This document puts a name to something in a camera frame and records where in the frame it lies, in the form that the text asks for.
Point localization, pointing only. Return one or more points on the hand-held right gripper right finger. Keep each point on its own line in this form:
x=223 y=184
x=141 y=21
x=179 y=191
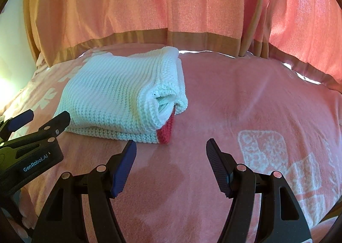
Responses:
x=216 y=168

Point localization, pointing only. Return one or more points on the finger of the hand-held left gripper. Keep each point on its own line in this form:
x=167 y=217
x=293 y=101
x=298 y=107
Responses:
x=59 y=121
x=18 y=123

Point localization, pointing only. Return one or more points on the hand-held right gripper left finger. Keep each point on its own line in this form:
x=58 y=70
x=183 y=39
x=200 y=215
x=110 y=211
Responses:
x=124 y=168

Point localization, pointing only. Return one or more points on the white black pink knit sweater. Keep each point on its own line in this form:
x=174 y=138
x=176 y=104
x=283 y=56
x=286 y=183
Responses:
x=107 y=90

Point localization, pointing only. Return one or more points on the pink printed blanket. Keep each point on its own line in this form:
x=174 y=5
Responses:
x=227 y=104

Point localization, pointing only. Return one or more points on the pink curtain with tan hem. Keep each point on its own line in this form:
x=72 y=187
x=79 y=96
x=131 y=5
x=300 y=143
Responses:
x=133 y=0
x=302 y=5

